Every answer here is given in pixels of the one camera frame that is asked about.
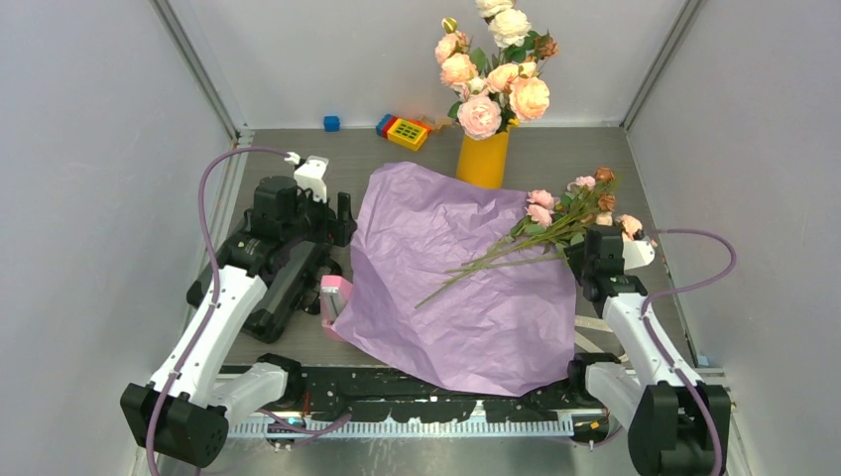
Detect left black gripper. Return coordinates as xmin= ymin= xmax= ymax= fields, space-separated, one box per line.
xmin=283 ymin=185 xmax=356 ymax=248

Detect pink flower bouquet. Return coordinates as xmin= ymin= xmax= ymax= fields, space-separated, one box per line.
xmin=418 ymin=167 xmax=647 ymax=306

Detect beige ribbon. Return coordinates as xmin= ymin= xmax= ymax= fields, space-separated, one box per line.
xmin=574 ymin=315 xmax=629 ymax=364

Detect purple wrapping paper sheet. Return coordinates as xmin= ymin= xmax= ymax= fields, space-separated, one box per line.
xmin=333 ymin=162 xmax=576 ymax=397

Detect peach rose stem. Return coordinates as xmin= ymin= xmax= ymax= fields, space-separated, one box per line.
xmin=486 ymin=61 xmax=550 ymax=122

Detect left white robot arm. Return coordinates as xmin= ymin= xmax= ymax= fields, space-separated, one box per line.
xmin=120 ymin=176 xmax=356 ymax=469

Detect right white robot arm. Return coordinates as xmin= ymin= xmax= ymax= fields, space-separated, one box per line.
xmin=565 ymin=225 xmax=732 ymax=475

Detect yellow vase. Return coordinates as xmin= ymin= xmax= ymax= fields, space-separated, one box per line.
xmin=455 ymin=132 xmax=510 ymax=188

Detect peach roses in vase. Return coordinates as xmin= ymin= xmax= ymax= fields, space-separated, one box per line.
xmin=434 ymin=1 xmax=533 ymax=140

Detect pink toy toaster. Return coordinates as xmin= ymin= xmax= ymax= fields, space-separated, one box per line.
xmin=319 ymin=275 xmax=353 ymax=342

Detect black hard case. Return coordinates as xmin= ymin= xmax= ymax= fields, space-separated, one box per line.
xmin=217 ymin=219 xmax=342 ymax=343

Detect blue cube block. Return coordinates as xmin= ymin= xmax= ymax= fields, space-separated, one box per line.
xmin=322 ymin=115 xmax=341 ymax=132

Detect yellow toy block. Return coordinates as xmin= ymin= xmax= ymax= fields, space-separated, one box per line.
xmin=375 ymin=114 xmax=430 ymax=152

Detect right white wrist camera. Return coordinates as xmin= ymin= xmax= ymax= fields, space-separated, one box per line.
xmin=622 ymin=238 xmax=657 ymax=272

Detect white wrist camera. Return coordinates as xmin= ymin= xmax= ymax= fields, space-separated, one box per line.
xmin=622 ymin=238 xmax=657 ymax=272
xmin=284 ymin=152 xmax=329 ymax=203

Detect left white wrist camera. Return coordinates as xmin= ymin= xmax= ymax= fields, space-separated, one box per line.
xmin=284 ymin=152 xmax=329 ymax=203

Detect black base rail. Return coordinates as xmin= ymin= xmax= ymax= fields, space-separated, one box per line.
xmin=266 ymin=366 xmax=608 ymax=424

